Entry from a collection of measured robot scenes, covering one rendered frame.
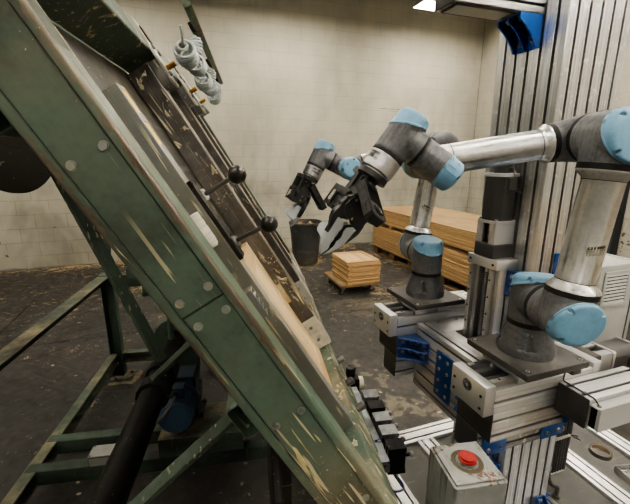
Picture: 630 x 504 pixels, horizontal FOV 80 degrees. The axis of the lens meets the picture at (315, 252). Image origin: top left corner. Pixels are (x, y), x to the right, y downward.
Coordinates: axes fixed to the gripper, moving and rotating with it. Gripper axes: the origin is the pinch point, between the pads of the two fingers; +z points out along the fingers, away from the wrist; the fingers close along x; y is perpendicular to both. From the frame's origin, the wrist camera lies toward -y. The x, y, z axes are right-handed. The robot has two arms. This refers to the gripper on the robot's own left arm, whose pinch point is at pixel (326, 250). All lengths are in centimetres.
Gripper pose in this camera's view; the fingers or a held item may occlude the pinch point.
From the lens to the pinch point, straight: 83.5
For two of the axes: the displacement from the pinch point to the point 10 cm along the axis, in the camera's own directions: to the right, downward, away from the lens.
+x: -6.8, -4.2, -6.0
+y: -4.5, -4.1, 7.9
